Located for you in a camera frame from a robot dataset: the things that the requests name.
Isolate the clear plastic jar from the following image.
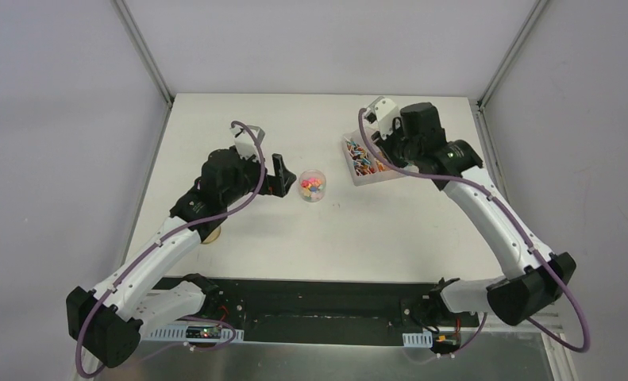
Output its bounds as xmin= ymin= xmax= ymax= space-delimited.
xmin=298 ymin=169 xmax=326 ymax=202

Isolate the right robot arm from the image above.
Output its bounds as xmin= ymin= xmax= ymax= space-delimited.
xmin=362 ymin=97 xmax=576 ymax=325

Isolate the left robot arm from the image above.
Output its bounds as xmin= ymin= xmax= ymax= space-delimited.
xmin=65 ymin=147 xmax=297 ymax=379

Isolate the compartmented candy tray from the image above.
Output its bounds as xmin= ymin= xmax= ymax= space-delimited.
xmin=341 ymin=130 xmax=403 ymax=187

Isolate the wooden jar lid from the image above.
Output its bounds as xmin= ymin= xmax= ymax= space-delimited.
xmin=201 ymin=226 xmax=222 ymax=244

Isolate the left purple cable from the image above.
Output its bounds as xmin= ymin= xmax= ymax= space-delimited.
xmin=75 ymin=121 xmax=268 ymax=379

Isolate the purple cable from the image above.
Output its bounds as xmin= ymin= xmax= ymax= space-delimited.
xmin=357 ymin=107 xmax=592 ymax=367
xmin=75 ymin=121 xmax=268 ymax=379

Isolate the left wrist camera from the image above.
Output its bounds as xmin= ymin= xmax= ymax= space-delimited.
xmin=230 ymin=125 xmax=265 ymax=162

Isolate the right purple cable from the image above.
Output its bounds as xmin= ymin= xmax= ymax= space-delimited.
xmin=357 ymin=107 xmax=592 ymax=367

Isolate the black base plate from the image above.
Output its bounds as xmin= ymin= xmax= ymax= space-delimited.
xmin=147 ymin=276 xmax=486 ymax=353

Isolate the left slotted cable duct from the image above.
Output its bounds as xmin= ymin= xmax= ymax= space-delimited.
xmin=142 ymin=324 xmax=244 ymax=344

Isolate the slotted cable duct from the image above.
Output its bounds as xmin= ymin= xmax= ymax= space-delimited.
xmin=402 ymin=331 xmax=433 ymax=348
xmin=142 ymin=324 xmax=244 ymax=344

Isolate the right slotted cable duct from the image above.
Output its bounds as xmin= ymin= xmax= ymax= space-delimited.
xmin=402 ymin=331 xmax=433 ymax=348

